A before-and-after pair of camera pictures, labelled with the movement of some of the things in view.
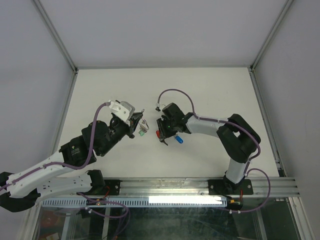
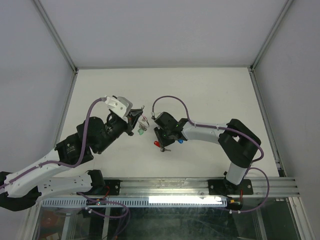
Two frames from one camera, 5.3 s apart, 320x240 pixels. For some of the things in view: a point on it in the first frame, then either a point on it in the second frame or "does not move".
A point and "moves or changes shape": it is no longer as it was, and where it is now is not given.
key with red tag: (158, 134) moves or changes shape
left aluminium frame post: (55, 35) does not move
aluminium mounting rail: (162, 187) does not move
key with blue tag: (178, 139) does not move
